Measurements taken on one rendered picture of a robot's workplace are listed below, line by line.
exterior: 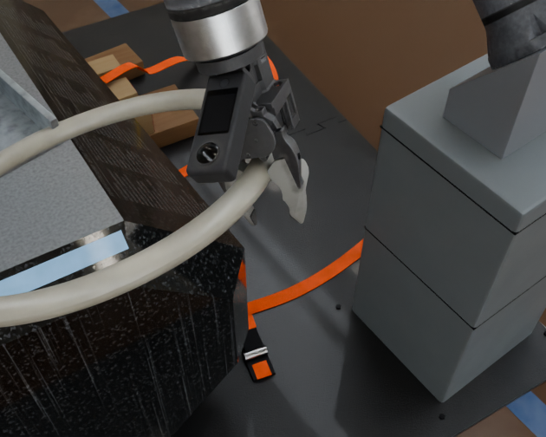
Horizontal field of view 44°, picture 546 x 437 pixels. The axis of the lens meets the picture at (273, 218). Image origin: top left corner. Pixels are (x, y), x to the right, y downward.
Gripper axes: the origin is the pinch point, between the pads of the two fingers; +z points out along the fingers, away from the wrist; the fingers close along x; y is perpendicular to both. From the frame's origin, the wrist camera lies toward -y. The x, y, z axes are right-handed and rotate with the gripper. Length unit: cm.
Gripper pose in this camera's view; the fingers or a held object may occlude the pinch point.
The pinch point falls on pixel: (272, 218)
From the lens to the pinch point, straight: 78.2
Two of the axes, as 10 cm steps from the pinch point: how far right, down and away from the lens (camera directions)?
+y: 3.1, -5.9, 7.5
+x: -9.1, 0.4, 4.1
